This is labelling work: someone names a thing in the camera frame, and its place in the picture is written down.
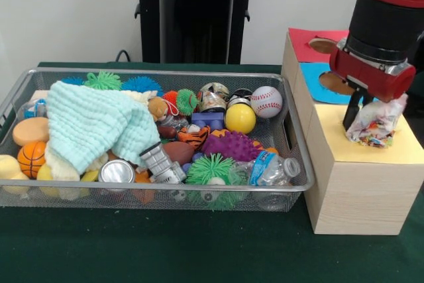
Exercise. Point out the large blue spiky ball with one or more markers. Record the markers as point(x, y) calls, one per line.
point(142, 83)

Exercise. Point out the green fuzzy monster toy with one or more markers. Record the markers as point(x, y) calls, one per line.
point(104, 81)

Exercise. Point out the clear packet with colourful print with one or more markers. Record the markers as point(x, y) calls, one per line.
point(377, 127)

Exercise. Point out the clear shallow bin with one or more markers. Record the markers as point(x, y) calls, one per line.
point(291, 193)

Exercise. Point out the white baseball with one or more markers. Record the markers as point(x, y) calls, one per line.
point(266, 102)

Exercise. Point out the mint green knitted cloth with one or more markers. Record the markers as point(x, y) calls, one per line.
point(93, 124)

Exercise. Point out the pale orange round sponge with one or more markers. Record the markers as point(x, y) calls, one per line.
point(30, 130)

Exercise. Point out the dark green table cloth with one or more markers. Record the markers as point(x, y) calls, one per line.
point(165, 250)

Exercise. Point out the green spiky ball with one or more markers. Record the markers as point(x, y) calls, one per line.
point(212, 170)

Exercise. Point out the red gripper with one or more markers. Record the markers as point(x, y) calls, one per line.
point(381, 79)

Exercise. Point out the small orange basketball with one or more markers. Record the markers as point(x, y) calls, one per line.
point(32, 158)

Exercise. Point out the yellow smiley face ball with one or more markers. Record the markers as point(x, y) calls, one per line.
point(240, 118)

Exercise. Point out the crushed plastic water bottle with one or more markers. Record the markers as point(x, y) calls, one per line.
point(277, 169)

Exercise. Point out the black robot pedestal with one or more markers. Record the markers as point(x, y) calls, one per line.
point(192, 18)

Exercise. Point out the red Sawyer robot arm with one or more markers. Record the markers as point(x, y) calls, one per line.
point(391, 11)

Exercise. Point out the purple spiky ball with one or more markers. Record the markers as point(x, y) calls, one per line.
point(232, 145)

